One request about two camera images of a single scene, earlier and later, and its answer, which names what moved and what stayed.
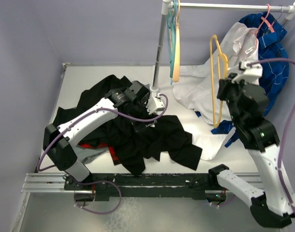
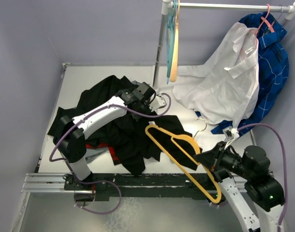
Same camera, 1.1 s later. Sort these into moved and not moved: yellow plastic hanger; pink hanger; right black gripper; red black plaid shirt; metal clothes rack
Moved: yellow plastic hanger; right black gripper
Not moved: red black plaid shirt; metal clothes rack; pink hanger
